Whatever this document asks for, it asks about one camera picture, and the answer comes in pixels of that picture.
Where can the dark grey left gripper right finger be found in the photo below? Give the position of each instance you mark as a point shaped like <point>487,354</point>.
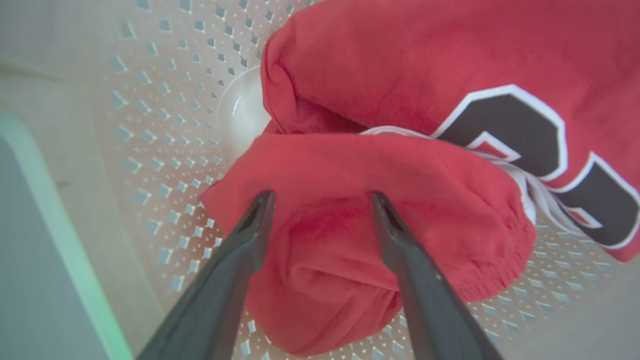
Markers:
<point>430,305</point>

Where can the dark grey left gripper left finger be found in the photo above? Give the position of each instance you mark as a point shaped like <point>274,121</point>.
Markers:
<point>215,300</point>

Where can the red jersey with black numbers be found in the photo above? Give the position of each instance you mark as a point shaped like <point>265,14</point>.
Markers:
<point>380,60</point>

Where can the cream perforated laundry basket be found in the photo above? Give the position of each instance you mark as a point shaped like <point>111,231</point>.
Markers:
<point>165,150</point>

